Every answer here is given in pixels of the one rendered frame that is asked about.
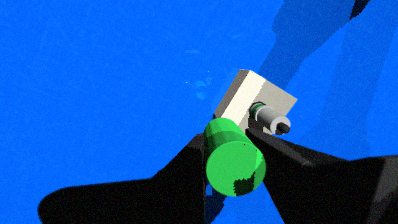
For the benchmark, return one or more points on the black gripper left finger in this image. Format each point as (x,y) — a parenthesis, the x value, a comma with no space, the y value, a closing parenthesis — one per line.
(174,195)

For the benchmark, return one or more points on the white rectangular block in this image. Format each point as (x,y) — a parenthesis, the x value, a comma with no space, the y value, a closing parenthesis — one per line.
(247,89)

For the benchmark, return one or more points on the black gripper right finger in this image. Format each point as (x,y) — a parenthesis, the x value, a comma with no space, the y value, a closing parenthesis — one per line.
(312,187)

